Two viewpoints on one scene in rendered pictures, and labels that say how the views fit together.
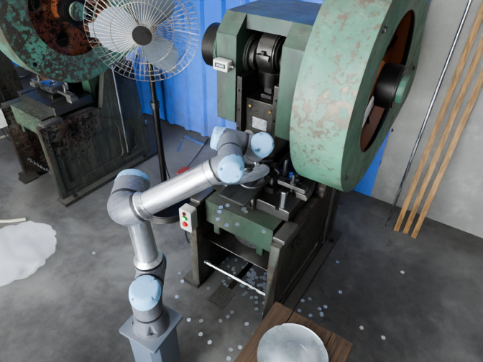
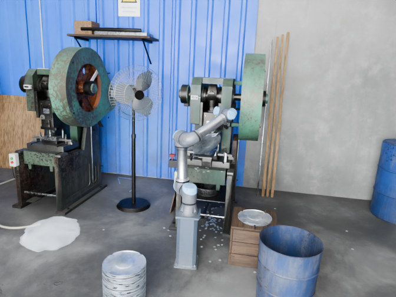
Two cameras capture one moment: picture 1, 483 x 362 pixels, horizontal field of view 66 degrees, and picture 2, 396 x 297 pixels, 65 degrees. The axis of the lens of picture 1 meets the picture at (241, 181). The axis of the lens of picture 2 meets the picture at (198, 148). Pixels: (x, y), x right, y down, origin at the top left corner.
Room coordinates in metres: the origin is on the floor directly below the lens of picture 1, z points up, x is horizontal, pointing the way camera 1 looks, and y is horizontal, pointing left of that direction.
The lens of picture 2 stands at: (-1.29, 1.20, 1.54)
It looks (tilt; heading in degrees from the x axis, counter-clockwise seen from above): 14 degrees down; 337
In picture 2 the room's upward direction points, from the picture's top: 3 degrees clockwise
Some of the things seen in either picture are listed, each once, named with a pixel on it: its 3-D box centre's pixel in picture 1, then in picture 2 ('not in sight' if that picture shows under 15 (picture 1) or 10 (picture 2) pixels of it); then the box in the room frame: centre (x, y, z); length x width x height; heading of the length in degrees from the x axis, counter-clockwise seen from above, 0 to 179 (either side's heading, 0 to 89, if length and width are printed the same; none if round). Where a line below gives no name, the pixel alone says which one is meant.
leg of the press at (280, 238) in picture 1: (315, 221); (234, 178); (1.50, -0.42, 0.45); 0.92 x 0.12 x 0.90; 148
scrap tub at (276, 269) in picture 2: not in sight; (286, 270); (0.21, -0.14, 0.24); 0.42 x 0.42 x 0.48
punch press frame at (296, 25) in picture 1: (279, 147); (211, 142); (1.65, -0.19, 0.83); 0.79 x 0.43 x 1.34; 148
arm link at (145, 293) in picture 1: (146, 296); (188, 192); (0.87, 0.35, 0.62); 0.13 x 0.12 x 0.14; 4
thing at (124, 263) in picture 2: not in sight; (124, 262); (0.62, 0.90, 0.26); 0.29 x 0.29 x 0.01
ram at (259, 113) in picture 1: (264, 125); (210, 125); (1.49, -0.09, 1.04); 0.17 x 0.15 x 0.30; 148
